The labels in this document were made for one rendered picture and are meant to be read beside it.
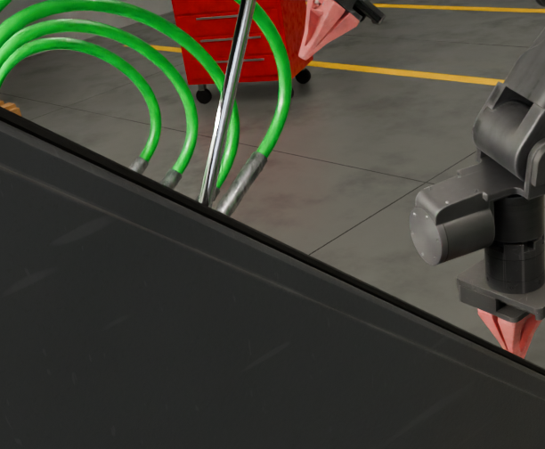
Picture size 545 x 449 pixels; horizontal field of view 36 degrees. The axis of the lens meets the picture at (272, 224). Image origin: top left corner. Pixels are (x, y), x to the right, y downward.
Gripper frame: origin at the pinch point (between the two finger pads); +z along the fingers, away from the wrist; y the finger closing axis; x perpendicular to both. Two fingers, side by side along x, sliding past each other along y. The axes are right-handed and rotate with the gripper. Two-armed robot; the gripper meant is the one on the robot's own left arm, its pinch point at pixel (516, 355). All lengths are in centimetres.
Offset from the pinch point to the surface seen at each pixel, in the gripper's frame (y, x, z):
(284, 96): -22.0, -8.5, -27.6
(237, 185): -22.0, -16.3, -20.4
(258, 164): -21.6, -13.4, -21.9
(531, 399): 12.5, -14.9, -9.6
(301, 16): -358, 269, 56
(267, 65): -352, 234, 76
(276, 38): -21.9, -8.5, -33.8
